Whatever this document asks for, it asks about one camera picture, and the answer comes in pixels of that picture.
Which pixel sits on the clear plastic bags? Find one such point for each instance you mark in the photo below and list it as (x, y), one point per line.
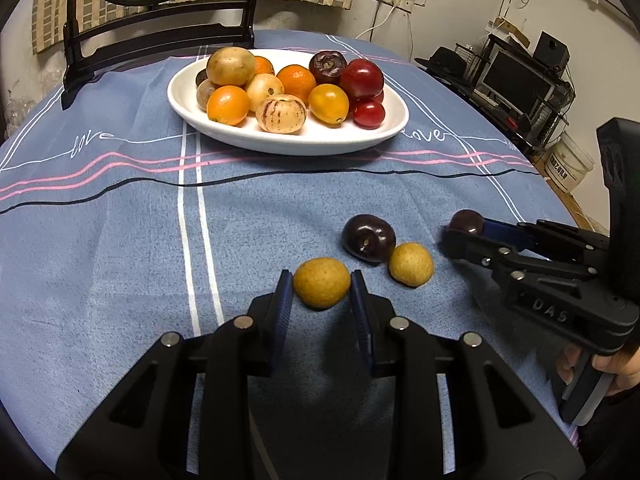
(20, 105)

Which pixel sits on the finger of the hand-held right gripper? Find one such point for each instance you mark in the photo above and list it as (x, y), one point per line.
(470, 250)
(500, 232)

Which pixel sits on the small red object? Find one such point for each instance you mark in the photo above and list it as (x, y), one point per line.
(511, 122)

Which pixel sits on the yellow passion fruit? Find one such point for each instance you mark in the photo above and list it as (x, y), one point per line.
(231, 66)

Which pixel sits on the tan round fruit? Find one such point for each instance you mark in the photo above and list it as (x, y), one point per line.
(204, 96)

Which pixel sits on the white oval plate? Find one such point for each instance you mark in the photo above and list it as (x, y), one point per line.
(300, 142)

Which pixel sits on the dark wrinkled passion fruit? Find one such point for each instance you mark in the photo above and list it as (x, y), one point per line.
(201, 78)

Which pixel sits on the black hat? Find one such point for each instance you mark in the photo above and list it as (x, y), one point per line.
(447, 62)

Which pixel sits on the white plastic bucket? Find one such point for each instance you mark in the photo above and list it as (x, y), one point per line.
(567, 162)

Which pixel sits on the black computer desk rack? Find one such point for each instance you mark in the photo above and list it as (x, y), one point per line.
(505, 130)

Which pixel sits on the mandarin orange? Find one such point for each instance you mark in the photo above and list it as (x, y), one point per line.
(295, 80)
(265, 66)

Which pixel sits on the pale spotted pepino melon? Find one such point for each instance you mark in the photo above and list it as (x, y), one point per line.
(262, 89)

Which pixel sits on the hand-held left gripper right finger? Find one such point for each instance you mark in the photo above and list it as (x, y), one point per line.
(361, 310)

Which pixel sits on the red cherry tomato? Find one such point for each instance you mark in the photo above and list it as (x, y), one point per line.
(369, 114)

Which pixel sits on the computer monitor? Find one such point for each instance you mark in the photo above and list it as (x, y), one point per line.
(515, 77)

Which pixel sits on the large yellow-orange tomato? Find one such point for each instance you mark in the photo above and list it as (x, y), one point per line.
(328, 103)

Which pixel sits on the flat tan box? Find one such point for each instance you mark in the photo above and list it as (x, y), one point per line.
(509, 31)

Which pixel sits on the orange tomato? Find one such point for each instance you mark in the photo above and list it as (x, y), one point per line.
(228, 105)

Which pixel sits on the blue plaid tablecloth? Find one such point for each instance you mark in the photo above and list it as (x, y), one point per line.
(100, 260)

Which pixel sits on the person's right hand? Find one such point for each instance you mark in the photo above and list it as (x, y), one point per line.
(622, 372)

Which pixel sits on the dark brown mangosteen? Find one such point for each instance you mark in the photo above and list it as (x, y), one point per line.
(327, 65)

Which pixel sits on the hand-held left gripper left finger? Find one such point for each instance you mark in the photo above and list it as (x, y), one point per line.
(282, 310)

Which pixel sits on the striped pepino melon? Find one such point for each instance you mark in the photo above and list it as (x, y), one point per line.
(281, 113)

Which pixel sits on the black speaker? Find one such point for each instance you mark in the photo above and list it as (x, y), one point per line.
(551, 51)

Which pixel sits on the white keyboard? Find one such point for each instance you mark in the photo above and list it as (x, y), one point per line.
(487, 96)

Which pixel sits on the yellow-brown longan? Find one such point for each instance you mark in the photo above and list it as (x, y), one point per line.
(411, 264)
(321, 282)

